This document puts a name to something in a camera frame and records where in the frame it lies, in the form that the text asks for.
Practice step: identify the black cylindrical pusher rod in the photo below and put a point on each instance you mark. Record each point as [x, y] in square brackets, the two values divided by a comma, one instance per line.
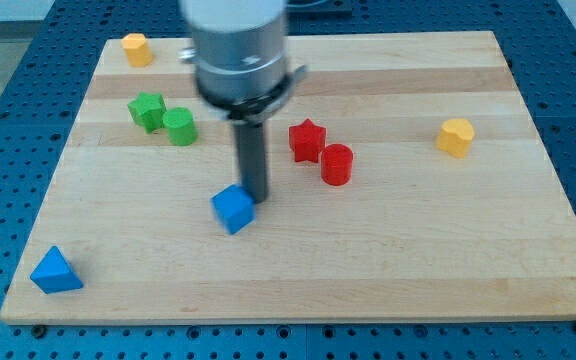
[251, 158]

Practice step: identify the blue wooden cube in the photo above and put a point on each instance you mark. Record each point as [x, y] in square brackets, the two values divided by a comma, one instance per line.
[234, 208]

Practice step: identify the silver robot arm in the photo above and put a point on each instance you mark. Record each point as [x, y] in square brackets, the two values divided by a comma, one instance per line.
[241, 67]

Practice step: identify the light wooden board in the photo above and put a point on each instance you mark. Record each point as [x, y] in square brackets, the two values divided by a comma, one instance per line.
[416, 235]

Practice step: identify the yellow wooden heart block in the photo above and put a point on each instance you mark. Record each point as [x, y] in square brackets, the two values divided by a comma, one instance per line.
[455, 137]

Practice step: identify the red wooden star block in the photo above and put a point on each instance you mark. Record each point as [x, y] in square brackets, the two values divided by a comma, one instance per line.
[307, 140]

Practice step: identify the green wooden cylinder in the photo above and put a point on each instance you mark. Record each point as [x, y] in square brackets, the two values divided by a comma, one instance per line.
[180, 126]

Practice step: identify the red wooden cylinder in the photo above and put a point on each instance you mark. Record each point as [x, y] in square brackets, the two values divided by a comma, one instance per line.
[336, 164]

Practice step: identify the green wooden star block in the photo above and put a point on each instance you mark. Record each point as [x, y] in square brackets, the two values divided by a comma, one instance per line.
[147, 110]

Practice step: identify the yellow wooden hexagon block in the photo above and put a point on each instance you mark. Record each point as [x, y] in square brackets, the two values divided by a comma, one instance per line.
[136, 49]

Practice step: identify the blue wooden triangle block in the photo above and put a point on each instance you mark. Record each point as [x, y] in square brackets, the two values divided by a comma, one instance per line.
[54, 274]

